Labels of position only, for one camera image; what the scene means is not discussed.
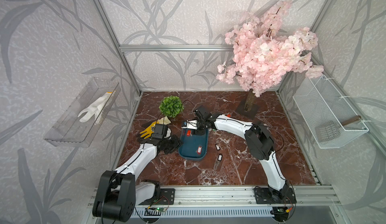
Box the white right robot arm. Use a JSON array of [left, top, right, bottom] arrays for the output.
[[194, 106, 290, 203]]

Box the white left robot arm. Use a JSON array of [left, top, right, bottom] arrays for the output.
[[92, 123, 183, 222]]

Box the teal plastic storage tray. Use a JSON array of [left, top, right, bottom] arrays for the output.
[[178, 128, 208, 161]]

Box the yellow black work glove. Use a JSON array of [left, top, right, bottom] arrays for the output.
[[140, 116, 171, 139]]

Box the green ball potted plant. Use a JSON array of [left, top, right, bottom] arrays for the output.
[[159, 96, 184, 118]]

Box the brown tree trunk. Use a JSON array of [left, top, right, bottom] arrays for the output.
[[244, 89, 255, 111]]

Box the small green circuit board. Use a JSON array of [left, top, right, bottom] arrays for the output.
[[146, 207, 168, 215]]

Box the white glove on shelf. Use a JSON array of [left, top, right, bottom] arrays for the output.
[[78, 92, 113, 124]]

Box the pink blossom tree crown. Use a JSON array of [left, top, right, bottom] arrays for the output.
[[216, 0, 325, 98]]

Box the brown stick in basket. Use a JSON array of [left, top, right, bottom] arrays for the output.
[[341, 115, 361, 126]]

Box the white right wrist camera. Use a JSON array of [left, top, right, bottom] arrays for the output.
[[182, 120, 198, 129]]

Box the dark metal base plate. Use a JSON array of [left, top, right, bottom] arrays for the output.
[[235, 100, 259, 119]]

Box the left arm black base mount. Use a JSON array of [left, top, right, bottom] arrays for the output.
[[141, 180, 176, 206]]

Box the clear acrylic wall shelf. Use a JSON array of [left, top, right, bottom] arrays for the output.
[[43, 77, 121, 148]]

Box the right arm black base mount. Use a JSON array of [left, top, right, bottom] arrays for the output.
[[253, 184, 297, 205]]

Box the aluminium horizontal frame bar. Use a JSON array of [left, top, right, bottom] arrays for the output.
[[119, 45, 233, 52]]

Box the white wire mesh basket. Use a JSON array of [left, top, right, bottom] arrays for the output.
[[293, 75, 369, 149]]

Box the aluminium front rail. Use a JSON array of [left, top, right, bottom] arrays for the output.
[[87, 185, 341, 209]]

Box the aluminium frame post left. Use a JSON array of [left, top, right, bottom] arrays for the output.
[[92, 0, 142, 95]]

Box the aluminium frame post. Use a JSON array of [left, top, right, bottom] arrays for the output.
[[92, 0, 142, 95], [282, 0, 335, 80]]

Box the aluminium frame post right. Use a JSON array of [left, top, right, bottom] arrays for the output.
[[282, 0, 335, 80]]

